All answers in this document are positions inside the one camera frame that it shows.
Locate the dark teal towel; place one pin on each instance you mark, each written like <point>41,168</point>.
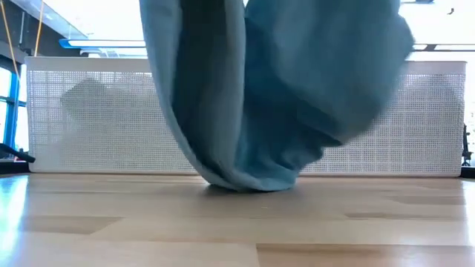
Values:
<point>267,92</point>

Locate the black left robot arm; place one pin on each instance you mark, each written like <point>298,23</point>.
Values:
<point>16,154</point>

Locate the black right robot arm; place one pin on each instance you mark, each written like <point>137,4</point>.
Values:
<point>466,148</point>

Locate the white mesh plastic basket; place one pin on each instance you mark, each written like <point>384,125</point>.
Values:
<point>104,122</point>
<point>408,126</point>

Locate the blue-edged ceiling light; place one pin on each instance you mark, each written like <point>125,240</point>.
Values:
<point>104,43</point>

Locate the long ceiling light bar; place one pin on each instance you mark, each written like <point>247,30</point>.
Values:
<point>449,47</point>

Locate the blue window frame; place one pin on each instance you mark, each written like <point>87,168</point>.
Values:
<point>13,111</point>

